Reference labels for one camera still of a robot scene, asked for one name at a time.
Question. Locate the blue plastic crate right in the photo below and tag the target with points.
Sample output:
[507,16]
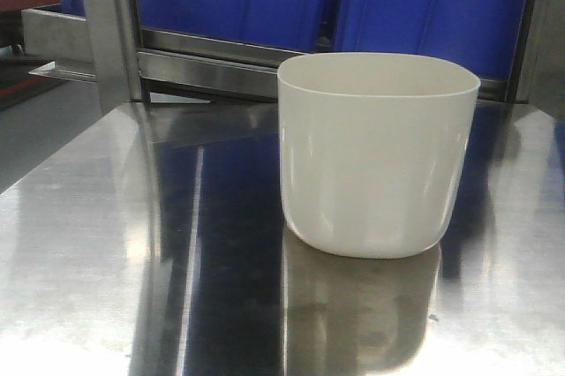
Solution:
[480,35]

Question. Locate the stainless steel shelf frame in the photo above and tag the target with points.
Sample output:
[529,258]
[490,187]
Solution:
[128,57]

